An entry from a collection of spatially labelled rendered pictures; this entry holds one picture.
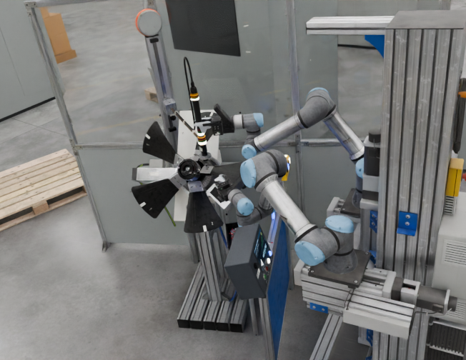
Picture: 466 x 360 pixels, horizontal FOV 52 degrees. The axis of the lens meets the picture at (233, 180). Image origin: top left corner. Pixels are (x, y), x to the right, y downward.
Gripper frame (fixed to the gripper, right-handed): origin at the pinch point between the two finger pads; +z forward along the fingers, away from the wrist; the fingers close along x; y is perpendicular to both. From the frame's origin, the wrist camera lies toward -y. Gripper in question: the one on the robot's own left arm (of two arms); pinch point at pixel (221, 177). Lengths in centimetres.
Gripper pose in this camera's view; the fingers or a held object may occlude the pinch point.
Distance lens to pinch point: 261.2
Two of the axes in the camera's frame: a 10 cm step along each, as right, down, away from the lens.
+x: 2.2, 8.1, 5.4
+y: -8.8, 4.0, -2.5
